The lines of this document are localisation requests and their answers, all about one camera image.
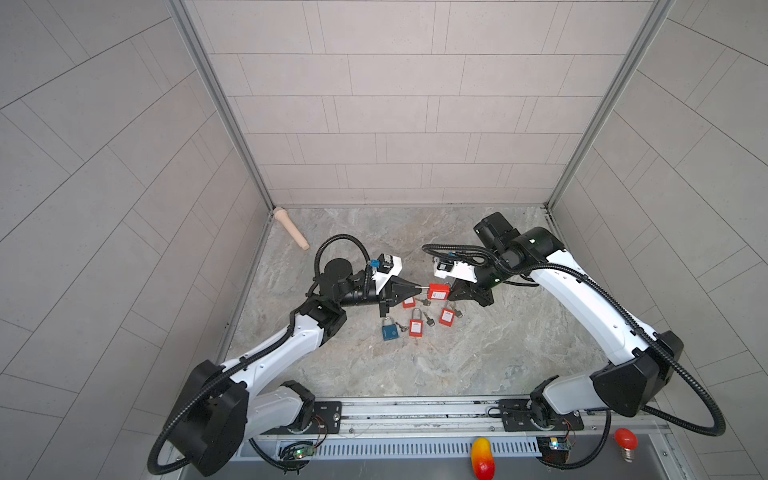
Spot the left circuit board with wires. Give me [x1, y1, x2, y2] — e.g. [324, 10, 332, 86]
[279, 441, 316, 469]

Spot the metal base rail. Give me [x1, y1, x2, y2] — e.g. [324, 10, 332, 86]
[239, 392, 667, 463]

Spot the right circuit board with wires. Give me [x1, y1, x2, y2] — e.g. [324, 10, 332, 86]
[536, 436, 573, 467]

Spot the circuit board with wires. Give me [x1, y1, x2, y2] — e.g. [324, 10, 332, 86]
[279, 441, 316, 469]
[536, 436, 573, 467]

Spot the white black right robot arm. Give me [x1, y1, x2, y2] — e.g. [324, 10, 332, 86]
[422, 212, 727, 470]

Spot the blue padlock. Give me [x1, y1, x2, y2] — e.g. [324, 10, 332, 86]
[381, 317, 399, 341]

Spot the red yellow toy fruit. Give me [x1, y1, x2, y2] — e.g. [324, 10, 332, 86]
[471, 438, 496, 480]

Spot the red light bulb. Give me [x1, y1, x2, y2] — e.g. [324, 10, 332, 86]
[614, 428, 639, 463]

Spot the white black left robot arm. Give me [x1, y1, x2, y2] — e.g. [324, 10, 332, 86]
[147, 234, 422, 476]

